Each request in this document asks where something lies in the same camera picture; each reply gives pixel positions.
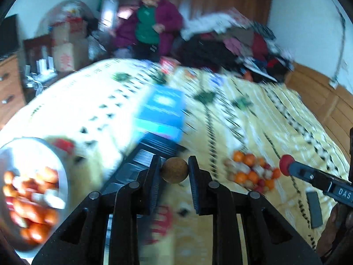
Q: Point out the heap of small oranges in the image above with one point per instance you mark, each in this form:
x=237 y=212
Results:
x=33 y=212

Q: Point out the pile of clothes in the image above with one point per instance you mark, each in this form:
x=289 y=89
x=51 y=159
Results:
x=206 y=52

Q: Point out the red snack packet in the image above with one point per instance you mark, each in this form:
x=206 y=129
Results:
x=168 y=64

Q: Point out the yellow patterned blanket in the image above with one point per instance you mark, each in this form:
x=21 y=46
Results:
x=248 y=127

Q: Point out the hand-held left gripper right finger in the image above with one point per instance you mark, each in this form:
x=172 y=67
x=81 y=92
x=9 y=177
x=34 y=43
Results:
x=194 y=190

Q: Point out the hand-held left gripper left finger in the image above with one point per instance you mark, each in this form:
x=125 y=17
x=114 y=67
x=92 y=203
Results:
x=155 y=187

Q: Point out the black smartphone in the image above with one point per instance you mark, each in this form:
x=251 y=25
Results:
x=314 y=211

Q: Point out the dark wooden cabinet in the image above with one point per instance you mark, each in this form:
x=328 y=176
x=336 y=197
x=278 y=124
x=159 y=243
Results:
x=33 y=49

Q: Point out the white wall socket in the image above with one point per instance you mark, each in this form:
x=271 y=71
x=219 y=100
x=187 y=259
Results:
x=333 y=83

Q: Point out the metal bowl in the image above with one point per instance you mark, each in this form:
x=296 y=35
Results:
x=59 y=176

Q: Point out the blue and green carton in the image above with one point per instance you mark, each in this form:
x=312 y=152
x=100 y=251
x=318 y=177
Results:
x=161 y=110

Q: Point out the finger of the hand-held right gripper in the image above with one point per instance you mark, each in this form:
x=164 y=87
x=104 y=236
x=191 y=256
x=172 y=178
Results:
x=309 y=174

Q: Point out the small red fruit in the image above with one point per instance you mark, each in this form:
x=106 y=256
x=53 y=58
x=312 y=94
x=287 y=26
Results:
x=262 y=182
x=286 y=165
x=258 y=189
x=267 y=166

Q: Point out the clear plastic bag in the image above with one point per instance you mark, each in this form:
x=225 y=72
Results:
x=55 y=11

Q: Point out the orange snack packet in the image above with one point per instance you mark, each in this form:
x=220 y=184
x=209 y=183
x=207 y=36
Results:
x=190 y=75

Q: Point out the black television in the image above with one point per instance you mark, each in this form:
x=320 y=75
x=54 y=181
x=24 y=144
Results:
x=8 y=36

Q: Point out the wooden headboard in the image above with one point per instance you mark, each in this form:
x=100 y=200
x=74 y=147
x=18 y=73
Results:
x=317 y=99

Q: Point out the wooden dresser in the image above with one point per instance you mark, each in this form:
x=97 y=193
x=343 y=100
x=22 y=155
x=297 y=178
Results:
x=11 y=93

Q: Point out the person's right hand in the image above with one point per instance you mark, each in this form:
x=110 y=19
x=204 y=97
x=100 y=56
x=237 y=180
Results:
x=336 y=226

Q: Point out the single brown longan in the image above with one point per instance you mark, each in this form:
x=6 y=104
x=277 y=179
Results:
x=174 y=170

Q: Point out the blue and white packet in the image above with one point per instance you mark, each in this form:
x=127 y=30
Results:
x=215 y=80

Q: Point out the cardboard box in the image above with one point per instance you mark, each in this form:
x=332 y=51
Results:
x=69 y=30
x=70 y=55

